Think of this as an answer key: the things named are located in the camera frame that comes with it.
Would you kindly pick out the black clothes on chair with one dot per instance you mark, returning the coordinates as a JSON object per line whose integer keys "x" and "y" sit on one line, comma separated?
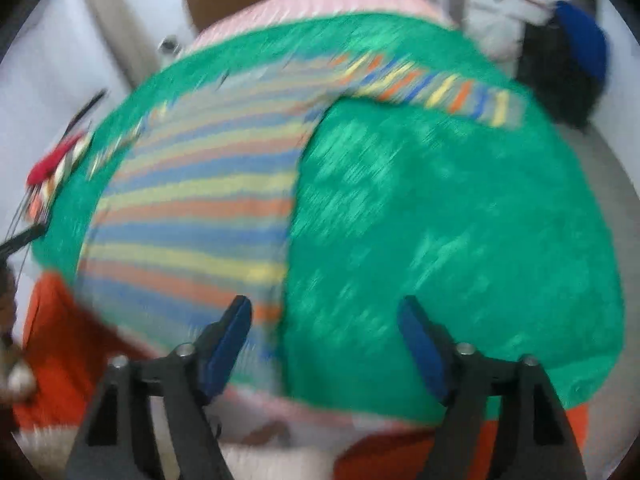
{"x": 548, "y": 66}

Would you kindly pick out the orange trousers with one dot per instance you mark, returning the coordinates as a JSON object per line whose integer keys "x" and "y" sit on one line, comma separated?
{"x": 69, "y": 351}

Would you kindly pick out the striped folded garment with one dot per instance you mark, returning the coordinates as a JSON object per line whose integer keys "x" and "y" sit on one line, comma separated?
{"x": 41, "y": 197}

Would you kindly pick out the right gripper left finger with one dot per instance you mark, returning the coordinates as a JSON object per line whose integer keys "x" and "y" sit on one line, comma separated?
{"x": 116, "y": 440}

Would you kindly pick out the white drawer cabinet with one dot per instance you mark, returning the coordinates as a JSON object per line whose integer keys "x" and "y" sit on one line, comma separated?
{"x": 32, "y": 123}

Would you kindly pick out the pink striped bed sheet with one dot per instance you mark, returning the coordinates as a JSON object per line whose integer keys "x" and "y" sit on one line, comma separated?
{"x": 268, "y": 13}

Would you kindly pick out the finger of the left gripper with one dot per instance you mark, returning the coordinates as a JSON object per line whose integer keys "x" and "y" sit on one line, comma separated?
{"x": 21, "y": 240}

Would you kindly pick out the green bed cover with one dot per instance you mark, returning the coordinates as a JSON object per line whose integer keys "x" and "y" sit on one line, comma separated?
{"x": 495, "y": 231}

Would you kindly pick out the red folded garment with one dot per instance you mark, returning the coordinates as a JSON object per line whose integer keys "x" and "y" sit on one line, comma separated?
{"x": 45, "y": 167}

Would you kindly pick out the beige curtain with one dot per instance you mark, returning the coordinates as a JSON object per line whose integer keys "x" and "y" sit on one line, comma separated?
{"x": 124, "y": 35}

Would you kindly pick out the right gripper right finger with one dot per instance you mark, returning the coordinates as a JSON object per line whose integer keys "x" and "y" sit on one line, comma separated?
{"x": 534, "y": 438}

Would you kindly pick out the blue fuzzy garment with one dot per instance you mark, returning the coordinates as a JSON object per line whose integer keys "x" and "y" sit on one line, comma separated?
{"x": 587, "y": 41}

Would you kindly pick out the white desk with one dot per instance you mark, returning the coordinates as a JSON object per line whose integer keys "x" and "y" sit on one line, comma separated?
{"x": 497, "y": 27}

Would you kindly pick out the striped knit sweater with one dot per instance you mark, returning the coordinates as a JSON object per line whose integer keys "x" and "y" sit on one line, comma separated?
{"x": 197, "y": 212}

